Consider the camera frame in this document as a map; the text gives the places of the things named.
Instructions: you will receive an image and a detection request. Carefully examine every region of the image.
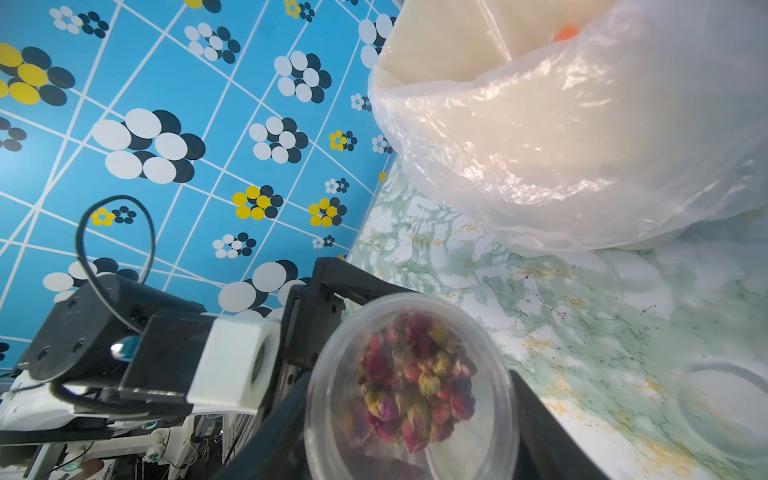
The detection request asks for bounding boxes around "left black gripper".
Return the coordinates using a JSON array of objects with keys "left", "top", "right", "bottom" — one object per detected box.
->
[{"left": 264, "top": 257, "right": 413, "bottom": 408}]

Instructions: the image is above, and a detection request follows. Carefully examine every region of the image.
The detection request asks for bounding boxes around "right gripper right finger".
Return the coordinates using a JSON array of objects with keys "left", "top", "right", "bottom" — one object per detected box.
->
[{"left": 509, "top": 370, "right": 608, "bottom": 480}]

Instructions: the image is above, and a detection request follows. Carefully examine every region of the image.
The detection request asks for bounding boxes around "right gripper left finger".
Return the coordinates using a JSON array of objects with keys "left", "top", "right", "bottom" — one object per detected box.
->
[{"left": 214, "top": 373, "right": 312, "bottom": 480}]

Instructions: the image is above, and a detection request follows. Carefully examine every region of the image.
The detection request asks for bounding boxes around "clear tea jar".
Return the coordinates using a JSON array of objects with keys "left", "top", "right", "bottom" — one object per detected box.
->
[{"left": 305, "top": 293, "right": 520, "bottom": 479}]

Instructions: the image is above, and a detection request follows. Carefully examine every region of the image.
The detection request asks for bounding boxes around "clear jar lid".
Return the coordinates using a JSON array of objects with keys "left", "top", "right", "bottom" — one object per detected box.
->
[{"left": 676, "top": 362, "right": 767, "bottom": 464}]

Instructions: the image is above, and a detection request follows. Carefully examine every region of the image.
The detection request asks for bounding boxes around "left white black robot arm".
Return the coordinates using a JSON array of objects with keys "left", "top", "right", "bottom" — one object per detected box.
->
[{"left": 1, "top": 224, "right": 399, "bottom": 446}]

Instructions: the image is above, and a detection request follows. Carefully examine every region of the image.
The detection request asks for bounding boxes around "cream plastic trash bin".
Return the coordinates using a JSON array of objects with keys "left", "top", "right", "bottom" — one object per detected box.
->
[{"left": 370, "top": 0, "right": 616, "bottom": 91}]

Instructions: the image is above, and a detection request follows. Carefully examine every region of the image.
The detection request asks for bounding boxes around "clear plastic bin liner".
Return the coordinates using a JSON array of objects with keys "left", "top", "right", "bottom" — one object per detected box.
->
[{"left": 369, "top": 1, "right": 767, "bottom": 256}]

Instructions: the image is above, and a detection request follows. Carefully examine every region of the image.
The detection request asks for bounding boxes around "orange scrap in bin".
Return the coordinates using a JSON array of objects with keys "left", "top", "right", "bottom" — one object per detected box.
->
[{"left": 552, "top": 23, "right": 580, "bottom": 42}]

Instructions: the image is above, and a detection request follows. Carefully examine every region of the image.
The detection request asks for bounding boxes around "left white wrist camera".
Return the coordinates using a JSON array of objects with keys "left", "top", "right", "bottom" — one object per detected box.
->
[{"left": 118, "top": 310, "right": 281, "bottom": 415}]

